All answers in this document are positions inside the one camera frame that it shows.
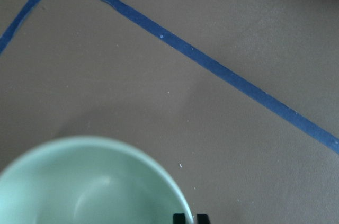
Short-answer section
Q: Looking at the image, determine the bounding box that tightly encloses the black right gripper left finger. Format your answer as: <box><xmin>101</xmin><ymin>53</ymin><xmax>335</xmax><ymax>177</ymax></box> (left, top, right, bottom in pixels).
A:
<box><xmin>173</xmin><ymin>213</ymin><xmax>185</xmax><ymax>224</ymax></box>

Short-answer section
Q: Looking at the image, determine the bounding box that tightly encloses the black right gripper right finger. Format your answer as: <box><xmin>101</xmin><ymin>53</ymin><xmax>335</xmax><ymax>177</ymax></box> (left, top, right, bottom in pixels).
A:
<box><xmin>197</xmin><ymin>214</ymin><xmax>209</xmax><ymax>224</ymax></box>

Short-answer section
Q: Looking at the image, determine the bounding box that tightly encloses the green bowl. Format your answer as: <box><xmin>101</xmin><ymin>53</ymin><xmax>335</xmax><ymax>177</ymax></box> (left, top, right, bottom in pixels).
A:
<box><xmin>1</xmin><ymin>136</ymin><xmax>193</xmax><ymax>223</ymax></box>

